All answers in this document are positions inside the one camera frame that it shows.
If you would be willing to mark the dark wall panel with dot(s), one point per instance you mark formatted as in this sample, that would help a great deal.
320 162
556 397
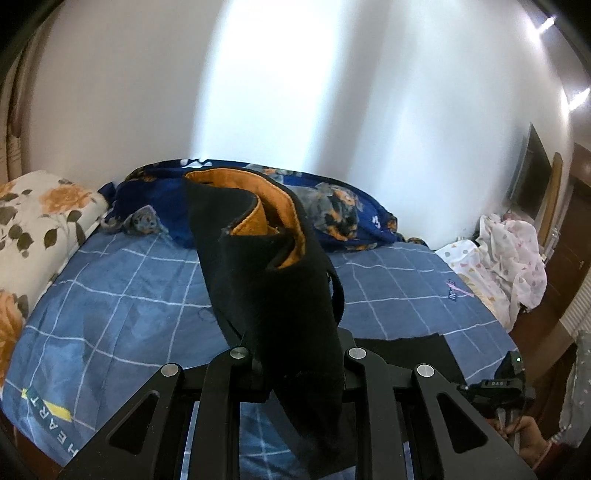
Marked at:
531 175

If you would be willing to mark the blue dog print blanket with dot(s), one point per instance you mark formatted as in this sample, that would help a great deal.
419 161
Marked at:
351 207

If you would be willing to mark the brown wooden door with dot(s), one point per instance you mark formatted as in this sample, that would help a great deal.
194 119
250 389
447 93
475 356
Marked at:
570 230

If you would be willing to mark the white polka dot cloth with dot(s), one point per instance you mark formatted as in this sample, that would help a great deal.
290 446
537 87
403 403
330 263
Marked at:
503 258

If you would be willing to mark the white floral pillow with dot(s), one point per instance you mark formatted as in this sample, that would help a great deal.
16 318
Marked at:
41 221

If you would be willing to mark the person's right hand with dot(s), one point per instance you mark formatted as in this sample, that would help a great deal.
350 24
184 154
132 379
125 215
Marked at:
531 438

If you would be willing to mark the grey dotted cloth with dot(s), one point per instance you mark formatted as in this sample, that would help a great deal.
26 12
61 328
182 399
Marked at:
577 397

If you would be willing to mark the blue checked bedsheet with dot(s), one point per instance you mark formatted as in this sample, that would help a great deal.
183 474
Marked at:
129 300

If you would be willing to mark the black pants with orange lining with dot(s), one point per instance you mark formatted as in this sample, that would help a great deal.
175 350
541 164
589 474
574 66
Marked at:
272 295

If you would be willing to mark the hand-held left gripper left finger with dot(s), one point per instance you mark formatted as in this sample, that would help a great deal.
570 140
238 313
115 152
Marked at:
233 371

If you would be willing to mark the beige floral curtain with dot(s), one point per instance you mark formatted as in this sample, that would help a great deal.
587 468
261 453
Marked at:
14 129

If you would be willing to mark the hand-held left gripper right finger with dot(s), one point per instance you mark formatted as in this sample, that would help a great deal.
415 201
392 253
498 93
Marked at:
364 371

